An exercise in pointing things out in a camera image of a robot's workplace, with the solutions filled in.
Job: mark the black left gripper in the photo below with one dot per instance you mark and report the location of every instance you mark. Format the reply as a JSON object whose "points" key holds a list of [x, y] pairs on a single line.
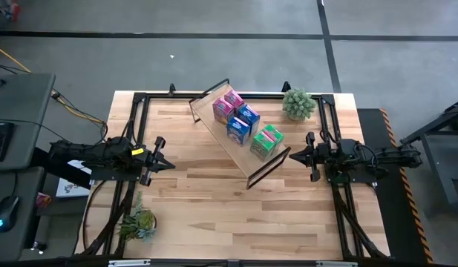
{"points": [[148, 157]]}

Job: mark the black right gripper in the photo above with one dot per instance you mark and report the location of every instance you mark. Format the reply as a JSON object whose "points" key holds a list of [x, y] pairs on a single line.
{"points": [[319, 157]]}

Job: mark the green Apple Jacks cereal box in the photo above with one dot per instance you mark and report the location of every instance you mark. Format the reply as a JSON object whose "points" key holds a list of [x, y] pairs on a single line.
{"points": [[261, 146], [275, 135]]}

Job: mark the blue Frosted Flakes cereal box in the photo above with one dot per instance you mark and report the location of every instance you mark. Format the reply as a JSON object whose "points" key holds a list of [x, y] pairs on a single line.
{"points": [[251, 115], [238, 131]]}

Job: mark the pink cereal box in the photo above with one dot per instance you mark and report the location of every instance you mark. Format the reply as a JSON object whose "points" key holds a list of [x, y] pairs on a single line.
{"points": [[223, 110], [234, 98]]}

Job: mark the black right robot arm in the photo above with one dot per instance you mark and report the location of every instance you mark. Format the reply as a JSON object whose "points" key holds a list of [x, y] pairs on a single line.
{"points": [[384, 157]]}

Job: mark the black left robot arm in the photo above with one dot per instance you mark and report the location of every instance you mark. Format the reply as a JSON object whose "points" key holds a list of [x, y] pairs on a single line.
{"points": [[91, 154]]}

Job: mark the round pale green potted plant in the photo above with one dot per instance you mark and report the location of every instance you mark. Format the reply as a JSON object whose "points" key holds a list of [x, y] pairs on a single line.
{"points": [[298, 104]]}

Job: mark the spiky succulent potted plant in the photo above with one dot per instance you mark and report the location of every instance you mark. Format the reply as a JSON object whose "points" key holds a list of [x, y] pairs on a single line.
{"points": [[141, 222]]}

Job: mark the white cardboard box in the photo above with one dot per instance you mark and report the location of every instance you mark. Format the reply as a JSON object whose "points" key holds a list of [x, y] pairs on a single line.
{"points": [[71, 187]]}

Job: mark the black mat with hazard stripes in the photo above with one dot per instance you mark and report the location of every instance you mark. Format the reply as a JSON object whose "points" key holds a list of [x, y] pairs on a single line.
{"points": [[392, 207]]}

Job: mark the small pink packet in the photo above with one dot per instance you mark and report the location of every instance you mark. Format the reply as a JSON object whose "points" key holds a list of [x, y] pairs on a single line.
{"points": [[43, 200]]}

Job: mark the black metal stand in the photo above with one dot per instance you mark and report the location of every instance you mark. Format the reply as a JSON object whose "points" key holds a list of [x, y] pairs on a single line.
{"points": [[436, 127]]}

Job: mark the grey desk with mouse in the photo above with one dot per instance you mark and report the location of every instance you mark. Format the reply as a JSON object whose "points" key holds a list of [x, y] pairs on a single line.
{"points": [[17, 185]]}

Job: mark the grey desk with keyboard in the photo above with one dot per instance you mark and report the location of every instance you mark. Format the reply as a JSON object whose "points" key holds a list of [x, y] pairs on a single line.
{"points": [[24, 111]]}

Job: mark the black computer mouse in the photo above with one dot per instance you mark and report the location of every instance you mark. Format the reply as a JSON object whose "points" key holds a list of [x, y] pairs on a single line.
{"points": [[6, 213]]}

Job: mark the black backlit keyboard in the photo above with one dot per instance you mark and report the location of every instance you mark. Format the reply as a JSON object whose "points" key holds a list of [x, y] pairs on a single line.
{"points": [[0, 141]]}

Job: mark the person's foot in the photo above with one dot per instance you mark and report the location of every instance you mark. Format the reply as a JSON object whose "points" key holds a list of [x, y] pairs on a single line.
{"points": [[14, 8]]}

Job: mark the black frame clamp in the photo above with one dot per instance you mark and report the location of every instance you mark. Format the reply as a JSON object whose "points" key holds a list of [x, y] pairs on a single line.
{"points": [[171, 89], [286, 86]]}

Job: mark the black metal table frame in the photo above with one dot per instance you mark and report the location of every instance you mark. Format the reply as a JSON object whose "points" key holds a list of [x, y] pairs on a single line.
{"points": [[139, 98]]}

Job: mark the silver metal bracket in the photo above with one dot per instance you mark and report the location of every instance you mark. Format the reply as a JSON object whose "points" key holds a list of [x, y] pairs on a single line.
{"points": [[336, 264], [129, 263]]}

